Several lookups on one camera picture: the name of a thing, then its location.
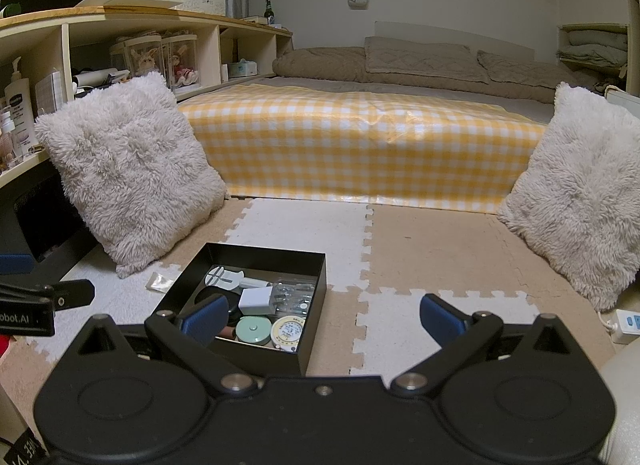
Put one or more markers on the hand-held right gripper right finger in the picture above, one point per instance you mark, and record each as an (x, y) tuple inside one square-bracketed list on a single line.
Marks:
[(442, 320)]

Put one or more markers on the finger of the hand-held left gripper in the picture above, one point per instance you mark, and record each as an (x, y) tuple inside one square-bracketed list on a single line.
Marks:
[(75, 295), (15, 264)]

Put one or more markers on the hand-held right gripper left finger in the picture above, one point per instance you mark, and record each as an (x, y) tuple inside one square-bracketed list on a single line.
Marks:
[(202, 320)]

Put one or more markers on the brown lipstick tube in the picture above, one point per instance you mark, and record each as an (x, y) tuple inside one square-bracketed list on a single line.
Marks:
[(229, 332)]

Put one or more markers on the black oval case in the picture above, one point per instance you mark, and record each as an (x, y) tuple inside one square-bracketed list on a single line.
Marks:
[(235, 312)]

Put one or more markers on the white plastic hand tool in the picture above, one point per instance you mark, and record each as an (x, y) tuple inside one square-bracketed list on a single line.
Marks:
[(225, 277)]

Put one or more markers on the mint round case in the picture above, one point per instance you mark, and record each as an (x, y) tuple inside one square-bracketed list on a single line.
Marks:
[(252, 330)]

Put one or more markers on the white charger plug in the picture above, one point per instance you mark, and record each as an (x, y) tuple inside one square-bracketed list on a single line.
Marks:
[(255, 301)]

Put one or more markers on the black box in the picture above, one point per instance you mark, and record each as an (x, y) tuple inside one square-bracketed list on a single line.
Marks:
[(260, 360)]

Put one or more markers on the round white yellow tape measure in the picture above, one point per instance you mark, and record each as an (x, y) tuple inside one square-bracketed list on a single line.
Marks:
[(287, 332)]

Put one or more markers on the clear plastic pill box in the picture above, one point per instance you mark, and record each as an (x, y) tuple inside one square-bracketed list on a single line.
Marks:
[(297, 297)]

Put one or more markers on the small clear plastic packet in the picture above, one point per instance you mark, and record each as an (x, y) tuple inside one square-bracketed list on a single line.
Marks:
[(160, 282)]

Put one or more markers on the fluffy white pillow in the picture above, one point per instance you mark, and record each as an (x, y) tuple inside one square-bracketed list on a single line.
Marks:
[(130, 170), (580, 195)]

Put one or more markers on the white lotion pump bottle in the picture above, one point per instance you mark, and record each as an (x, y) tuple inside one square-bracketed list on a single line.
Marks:
[(20, 115)]

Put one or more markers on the gridded white box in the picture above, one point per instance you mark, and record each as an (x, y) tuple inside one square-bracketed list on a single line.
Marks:
[(50, 95)]

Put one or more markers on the white power strip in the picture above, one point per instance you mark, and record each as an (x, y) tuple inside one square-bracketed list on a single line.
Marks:
[(629, 325)]

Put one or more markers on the yellow gingham blanket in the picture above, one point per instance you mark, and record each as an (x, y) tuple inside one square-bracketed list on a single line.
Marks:
[(350, 155)]

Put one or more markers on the white paper roll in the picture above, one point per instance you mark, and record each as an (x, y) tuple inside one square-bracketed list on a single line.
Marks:
[(95, 77)]

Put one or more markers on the doll display case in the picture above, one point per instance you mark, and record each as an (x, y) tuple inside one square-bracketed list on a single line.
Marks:
[(181, 65), (142, 60)]

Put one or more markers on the tissue box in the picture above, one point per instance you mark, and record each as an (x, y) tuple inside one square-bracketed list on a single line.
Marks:
[(240, 70)]

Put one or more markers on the beige bed pillow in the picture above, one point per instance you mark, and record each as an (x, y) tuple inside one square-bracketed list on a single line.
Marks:
[(530, 75), (425, 60)]

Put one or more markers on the wooden shelf unit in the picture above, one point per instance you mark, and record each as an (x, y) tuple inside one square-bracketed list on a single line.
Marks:
[(212, 55)]

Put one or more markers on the white cabinet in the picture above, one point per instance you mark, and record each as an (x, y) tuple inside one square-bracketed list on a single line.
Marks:
[(625, 102)]

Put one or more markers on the thin pale book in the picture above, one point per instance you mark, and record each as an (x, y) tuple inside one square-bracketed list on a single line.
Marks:
[(257, 20)]

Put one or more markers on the green glass bottle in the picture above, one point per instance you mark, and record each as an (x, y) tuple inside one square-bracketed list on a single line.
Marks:
[(269, 15)]

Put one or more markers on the folded beige blankets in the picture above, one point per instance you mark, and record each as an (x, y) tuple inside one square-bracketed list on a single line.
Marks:
[(595, 45)]

